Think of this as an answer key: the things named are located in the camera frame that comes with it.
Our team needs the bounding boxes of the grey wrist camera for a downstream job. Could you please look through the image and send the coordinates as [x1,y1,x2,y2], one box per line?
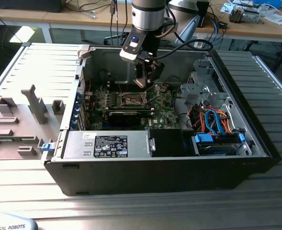
[119,33,153,64]

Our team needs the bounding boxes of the black upright box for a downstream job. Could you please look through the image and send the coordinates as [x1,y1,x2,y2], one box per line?
[197,0,210,28]

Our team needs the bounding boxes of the copper coloured cable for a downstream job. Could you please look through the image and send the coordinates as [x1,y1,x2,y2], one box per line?
[155,23,178,39]

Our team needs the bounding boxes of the black flat device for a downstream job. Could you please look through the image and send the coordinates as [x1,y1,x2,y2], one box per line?
[0,0,63,13]

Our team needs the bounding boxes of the blue data wire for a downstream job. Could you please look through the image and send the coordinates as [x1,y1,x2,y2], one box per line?
[204,108,222,136]

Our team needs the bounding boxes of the grey teach pendant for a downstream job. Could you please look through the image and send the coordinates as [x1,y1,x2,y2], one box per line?
[0,212,39,230]

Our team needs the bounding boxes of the orange data wire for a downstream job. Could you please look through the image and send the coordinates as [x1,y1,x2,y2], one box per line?
[214,109,233,134]

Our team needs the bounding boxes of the metal socket cover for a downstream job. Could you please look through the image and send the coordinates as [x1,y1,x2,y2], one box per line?
[142,84,161,106]

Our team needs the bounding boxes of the grey metal disk bay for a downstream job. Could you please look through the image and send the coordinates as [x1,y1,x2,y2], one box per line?
[180,59,230,109]

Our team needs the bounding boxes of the white plastic packets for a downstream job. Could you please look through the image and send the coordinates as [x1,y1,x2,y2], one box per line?
[262,9,282,24]

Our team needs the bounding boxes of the black camera cable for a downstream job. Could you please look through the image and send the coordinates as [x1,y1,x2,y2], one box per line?
[152,39,214,60]

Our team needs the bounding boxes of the wooden desk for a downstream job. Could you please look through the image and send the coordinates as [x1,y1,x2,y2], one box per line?
[0,0,132,44]
[195,0,282,70]

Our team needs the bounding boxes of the hard disk in blue carrier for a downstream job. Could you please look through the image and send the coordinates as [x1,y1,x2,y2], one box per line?
[191,132,247,157]

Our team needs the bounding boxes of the black grey PC case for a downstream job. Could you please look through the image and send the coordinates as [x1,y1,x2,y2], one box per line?
[43,42,282,196]

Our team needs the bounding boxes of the metal locking lever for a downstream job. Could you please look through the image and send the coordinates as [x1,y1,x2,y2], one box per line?
[115,75,122,94]

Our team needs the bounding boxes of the printed paper sheet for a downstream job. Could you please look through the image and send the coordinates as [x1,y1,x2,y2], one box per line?
[221,2,235,14]

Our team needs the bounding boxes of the black plastic shroud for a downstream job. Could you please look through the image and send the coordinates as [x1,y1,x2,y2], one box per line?
[148,128,194,158]

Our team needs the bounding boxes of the grey parts rack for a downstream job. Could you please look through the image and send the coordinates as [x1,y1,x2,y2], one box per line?
[0,83,68,161]

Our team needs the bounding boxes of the blue cardboard box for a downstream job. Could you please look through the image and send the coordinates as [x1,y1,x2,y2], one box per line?
[253,0,282,9]

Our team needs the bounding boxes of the grey power supply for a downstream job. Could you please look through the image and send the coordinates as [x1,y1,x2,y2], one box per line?
[62,130,154,159]

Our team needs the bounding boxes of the CPU cooler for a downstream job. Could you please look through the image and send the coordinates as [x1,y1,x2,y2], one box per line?
[228,6,261,24]

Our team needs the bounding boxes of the black graphics card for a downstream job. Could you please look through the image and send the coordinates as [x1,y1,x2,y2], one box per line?
[108,110,142,127]

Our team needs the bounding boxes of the red power wires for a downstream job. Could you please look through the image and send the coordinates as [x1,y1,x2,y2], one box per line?
[188,106,205,129]

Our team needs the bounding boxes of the green motherboard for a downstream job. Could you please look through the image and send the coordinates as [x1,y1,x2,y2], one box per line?
[84,82,181,131]

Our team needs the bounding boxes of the silver green CPU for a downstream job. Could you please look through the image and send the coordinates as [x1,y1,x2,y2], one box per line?
[133,77,148,89]

